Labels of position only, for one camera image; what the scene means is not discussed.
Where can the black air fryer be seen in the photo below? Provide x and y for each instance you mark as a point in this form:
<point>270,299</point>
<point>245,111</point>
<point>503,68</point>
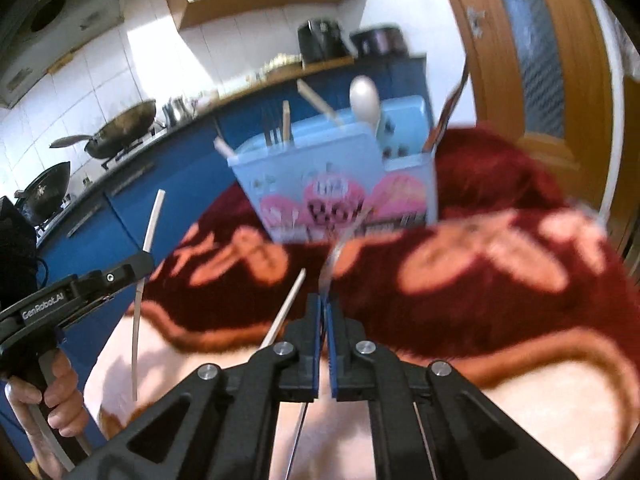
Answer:
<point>322,40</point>

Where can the dark rice cooker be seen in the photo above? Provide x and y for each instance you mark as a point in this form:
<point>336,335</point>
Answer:
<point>377,40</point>

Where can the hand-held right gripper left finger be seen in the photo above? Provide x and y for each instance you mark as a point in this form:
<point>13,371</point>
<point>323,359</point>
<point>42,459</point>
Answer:
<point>314,345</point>

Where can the silver metal fork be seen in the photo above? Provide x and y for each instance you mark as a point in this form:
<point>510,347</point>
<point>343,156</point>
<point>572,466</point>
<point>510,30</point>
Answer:
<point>447,105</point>

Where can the red floral blanket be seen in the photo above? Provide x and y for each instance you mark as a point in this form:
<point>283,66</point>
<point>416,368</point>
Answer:
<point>475,285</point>

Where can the light blue utensil box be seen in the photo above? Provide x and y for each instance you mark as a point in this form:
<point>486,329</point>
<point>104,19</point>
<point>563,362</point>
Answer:
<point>300,170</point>

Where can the wooden chopstick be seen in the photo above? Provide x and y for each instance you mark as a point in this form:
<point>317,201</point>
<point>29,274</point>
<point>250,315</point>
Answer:
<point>286,122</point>
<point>317,102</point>

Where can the gas stove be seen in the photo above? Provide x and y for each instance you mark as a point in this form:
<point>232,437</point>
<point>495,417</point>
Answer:
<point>125,157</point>

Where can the black wok with ladle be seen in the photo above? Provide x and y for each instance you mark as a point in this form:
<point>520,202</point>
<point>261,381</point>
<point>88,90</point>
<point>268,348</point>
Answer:
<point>125,127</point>

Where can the wooden door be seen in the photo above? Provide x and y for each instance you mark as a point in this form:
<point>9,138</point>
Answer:
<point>565,85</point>

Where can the dark metal fork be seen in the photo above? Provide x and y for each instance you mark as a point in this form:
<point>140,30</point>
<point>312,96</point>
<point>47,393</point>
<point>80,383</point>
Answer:
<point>272,130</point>

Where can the silver metal spoon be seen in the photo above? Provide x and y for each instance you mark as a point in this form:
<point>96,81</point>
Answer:
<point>336,260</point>

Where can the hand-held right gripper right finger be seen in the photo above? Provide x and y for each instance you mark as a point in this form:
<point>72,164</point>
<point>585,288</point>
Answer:
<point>331,350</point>

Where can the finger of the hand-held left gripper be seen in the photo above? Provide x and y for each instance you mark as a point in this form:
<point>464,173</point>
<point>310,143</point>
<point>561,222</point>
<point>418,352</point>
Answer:
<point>122,274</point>
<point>314,345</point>

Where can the white plastic fork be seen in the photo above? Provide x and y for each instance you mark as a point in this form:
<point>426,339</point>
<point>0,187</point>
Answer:
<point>150,225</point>

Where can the person's left hand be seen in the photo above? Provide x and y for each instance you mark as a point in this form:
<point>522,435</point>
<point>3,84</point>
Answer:
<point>62,400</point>

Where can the grey range hood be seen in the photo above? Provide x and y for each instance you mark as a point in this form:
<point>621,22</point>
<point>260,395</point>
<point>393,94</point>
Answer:
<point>65,25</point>

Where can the white plastic spoon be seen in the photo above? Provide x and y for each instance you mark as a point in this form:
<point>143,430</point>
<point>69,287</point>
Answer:
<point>364,97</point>

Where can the white plastic utensil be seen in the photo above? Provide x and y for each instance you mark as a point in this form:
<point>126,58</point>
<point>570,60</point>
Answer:
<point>222,147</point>

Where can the silver metal knife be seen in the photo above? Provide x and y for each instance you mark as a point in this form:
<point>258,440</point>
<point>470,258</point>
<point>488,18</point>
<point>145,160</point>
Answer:
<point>287,305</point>

